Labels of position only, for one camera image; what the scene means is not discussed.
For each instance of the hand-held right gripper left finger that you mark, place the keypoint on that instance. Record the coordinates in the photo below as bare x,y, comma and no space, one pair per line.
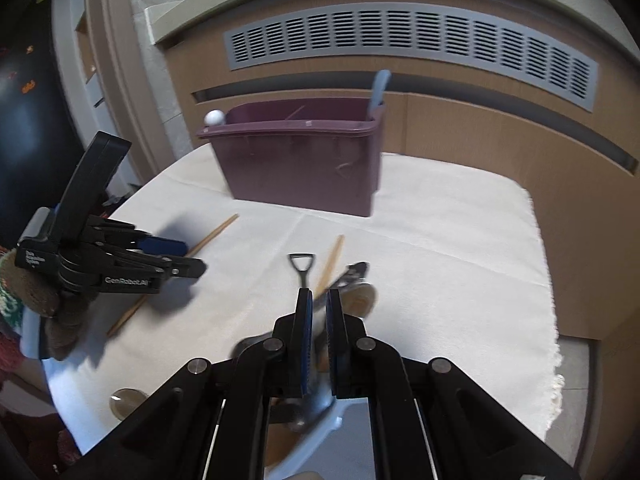
303,345

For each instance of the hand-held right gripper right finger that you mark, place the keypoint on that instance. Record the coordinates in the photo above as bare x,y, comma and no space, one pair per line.
334,350

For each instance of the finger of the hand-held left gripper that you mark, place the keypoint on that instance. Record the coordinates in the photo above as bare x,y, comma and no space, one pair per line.
187,267
165,246

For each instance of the wooden chopstick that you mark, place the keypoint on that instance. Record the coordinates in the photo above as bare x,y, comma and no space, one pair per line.
334,260
220,227
296,112

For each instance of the large metal spoon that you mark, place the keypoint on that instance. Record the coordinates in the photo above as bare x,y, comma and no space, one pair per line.
359,302

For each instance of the purple plastic utensil holder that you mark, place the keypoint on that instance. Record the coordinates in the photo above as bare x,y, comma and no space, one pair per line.
300,170

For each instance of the person's left forearm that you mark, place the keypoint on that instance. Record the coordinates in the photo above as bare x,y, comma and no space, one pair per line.
10,310

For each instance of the person's left hand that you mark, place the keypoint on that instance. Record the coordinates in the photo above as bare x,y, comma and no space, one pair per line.
62,325

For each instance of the small dark metal spoon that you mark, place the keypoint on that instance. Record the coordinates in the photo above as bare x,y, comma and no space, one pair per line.
352,271

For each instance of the white ball-tipped stick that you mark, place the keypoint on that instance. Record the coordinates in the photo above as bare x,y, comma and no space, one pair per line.
214,117

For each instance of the white tablecloth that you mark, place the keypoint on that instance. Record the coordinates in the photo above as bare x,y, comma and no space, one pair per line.
425,240

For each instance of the white kitchen countertop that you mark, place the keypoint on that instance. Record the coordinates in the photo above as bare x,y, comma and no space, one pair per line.
165,25

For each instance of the wooden kitchen cabinet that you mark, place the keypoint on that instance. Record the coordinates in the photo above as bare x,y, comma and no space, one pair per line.
500,150

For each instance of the long grey vent grille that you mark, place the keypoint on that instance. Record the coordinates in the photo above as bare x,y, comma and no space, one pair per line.
400,30

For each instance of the beige door frame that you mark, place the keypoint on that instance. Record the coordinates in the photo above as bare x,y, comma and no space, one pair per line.
115,60

